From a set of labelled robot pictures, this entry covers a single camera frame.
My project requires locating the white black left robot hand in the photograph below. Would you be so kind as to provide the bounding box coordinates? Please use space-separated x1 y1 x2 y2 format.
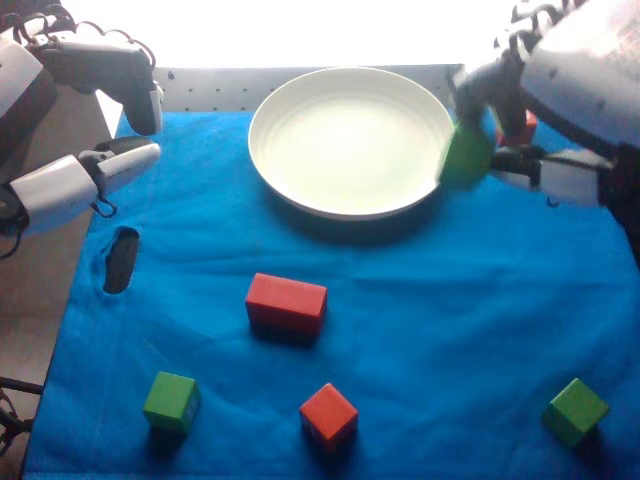
0 0 165 241

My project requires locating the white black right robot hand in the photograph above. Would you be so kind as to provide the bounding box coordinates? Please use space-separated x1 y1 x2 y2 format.
446 0 640 241

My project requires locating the tall green block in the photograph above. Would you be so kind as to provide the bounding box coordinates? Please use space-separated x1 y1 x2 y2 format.
437 119 497 192

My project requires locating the tall red block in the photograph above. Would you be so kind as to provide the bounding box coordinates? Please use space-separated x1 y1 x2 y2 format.
244 273 329 344

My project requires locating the white round plate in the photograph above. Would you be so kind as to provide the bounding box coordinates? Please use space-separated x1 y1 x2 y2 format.
247 66 458 222

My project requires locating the red cube with number three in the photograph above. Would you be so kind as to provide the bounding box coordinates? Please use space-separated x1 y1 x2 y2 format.
494 110 539 149

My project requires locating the blue cloth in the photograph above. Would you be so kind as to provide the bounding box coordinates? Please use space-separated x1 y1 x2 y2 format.
22 107 640 480

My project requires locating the black tripod stand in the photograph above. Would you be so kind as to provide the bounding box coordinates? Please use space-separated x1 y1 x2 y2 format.
0 377 45 457

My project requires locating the plain green cube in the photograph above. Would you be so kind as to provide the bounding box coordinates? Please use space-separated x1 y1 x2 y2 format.
542 377 611 449

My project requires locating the green cube with printed side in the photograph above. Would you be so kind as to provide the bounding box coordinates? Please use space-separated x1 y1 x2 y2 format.
142 370 201 434

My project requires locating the plain red cube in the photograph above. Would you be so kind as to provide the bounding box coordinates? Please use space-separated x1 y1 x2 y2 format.
298 382 360 444

